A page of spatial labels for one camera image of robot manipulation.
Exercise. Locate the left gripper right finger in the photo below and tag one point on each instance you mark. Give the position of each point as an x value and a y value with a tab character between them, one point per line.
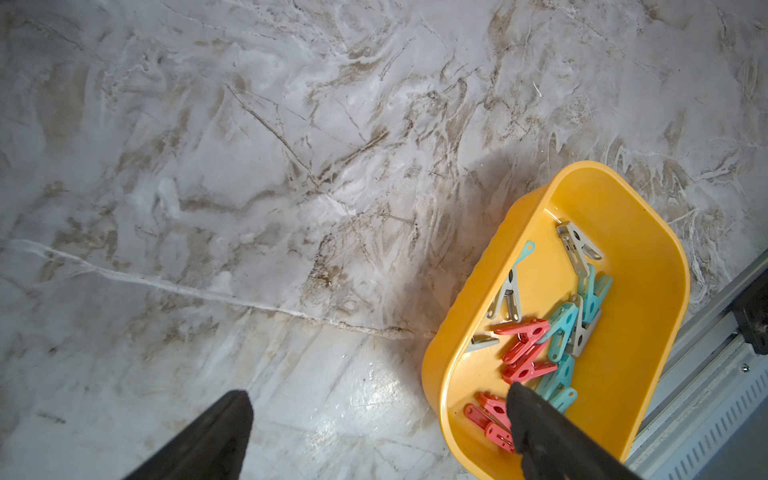
551	446

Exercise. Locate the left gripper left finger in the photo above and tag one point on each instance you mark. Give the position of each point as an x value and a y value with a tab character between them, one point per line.
213	446

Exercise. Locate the yellow plastic storage box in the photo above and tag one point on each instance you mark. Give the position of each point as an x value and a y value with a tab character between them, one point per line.
642	280

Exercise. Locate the grey clothespin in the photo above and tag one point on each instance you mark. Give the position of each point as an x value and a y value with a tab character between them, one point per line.
579	248
509	293

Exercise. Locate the red clothespin in box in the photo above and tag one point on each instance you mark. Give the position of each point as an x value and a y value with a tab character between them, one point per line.
527	333

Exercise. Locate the teal clothespin in box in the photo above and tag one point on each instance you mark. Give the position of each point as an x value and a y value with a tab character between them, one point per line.
593	290

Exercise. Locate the grey clothespin in box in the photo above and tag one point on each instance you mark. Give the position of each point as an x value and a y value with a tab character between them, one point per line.
579	248

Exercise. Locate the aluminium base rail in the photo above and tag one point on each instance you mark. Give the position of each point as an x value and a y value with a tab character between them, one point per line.
714	381

